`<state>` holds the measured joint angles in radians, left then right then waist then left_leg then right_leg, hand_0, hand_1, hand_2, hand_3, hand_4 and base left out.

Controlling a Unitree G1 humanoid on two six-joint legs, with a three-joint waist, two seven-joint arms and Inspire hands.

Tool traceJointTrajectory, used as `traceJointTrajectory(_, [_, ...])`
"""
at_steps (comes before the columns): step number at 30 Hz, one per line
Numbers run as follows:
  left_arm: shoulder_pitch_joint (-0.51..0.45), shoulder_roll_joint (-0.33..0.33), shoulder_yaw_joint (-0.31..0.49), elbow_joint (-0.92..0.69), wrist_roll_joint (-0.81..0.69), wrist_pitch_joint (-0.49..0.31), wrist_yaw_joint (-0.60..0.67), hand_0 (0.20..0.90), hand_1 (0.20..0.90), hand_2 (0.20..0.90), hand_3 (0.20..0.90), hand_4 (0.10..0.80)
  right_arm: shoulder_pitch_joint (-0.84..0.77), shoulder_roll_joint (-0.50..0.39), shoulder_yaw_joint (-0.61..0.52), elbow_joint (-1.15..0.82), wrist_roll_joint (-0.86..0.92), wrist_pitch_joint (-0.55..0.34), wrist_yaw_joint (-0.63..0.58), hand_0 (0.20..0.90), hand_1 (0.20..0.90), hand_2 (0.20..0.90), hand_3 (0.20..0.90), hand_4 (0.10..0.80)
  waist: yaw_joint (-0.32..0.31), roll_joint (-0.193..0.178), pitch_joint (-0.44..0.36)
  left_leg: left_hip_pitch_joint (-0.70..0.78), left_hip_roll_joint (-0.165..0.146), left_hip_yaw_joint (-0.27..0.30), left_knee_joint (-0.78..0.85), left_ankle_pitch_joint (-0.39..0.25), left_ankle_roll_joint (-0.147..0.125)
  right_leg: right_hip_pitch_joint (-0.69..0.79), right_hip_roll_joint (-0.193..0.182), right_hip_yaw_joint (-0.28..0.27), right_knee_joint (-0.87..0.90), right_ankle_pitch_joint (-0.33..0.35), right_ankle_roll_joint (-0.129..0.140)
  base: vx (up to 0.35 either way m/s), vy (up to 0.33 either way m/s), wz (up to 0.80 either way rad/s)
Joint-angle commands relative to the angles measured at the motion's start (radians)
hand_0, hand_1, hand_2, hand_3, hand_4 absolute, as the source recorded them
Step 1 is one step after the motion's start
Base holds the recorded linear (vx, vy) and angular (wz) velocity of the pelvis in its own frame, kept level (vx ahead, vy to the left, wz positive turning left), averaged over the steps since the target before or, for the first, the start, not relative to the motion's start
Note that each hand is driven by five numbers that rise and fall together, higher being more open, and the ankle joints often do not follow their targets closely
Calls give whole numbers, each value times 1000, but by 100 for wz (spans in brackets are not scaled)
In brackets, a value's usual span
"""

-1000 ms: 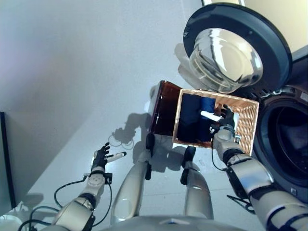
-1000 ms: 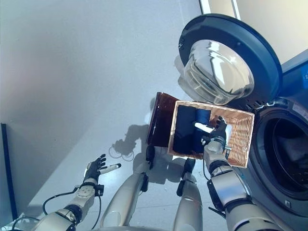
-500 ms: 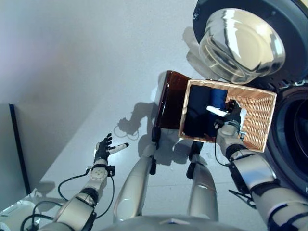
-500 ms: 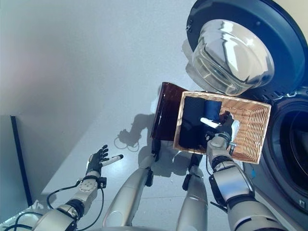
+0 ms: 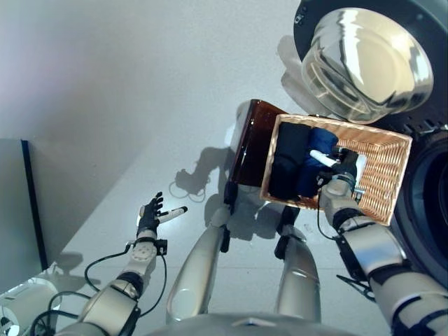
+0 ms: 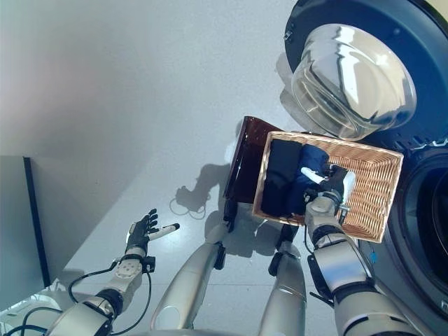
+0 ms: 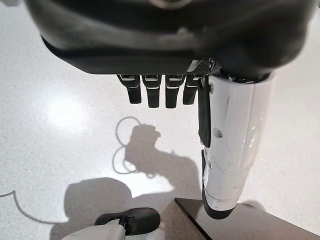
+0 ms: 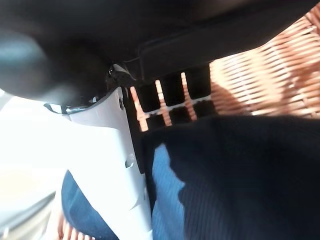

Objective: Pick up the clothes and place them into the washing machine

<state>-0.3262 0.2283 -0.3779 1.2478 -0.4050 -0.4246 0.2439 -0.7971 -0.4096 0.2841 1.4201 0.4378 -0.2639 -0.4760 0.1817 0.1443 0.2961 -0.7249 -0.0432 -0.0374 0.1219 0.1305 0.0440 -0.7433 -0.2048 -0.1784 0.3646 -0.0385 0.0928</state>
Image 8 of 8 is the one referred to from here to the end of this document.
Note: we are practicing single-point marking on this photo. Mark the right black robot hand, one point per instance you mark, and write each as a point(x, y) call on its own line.
point(100, 30)

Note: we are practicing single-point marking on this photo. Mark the black garment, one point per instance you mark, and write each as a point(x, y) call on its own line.
point(225, 135)

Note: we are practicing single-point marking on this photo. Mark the blue garment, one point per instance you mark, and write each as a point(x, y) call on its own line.
point(167, 200)

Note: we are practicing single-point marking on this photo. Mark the wicker laundry basket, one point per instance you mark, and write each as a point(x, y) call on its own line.
point(275, 75)

